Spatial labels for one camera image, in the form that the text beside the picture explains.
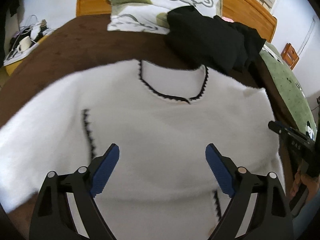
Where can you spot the person right hand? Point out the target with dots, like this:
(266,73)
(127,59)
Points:
(312,184)

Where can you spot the brown bed sheet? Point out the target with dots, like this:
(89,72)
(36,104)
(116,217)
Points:
(81,45)

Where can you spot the green cow print blanket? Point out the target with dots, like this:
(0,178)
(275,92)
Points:
(289,90)

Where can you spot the white fuzzy cardigan black trim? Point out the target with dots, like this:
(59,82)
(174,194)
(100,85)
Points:
(162,120)

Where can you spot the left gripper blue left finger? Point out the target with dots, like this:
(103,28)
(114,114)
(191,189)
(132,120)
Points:
(101,169)

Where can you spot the wooden chair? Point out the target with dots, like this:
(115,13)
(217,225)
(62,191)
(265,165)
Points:
(290,56)

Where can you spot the white mug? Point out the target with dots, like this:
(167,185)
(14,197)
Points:
(24,44)

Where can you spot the white bear print pillow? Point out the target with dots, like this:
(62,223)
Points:
(151,15)

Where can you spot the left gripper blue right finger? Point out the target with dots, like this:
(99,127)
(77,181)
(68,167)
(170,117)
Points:
(222,169)

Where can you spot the black garment pile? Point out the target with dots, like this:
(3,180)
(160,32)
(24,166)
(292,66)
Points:
(211,41)

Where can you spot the wooden headboard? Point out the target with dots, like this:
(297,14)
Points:
(247,12)

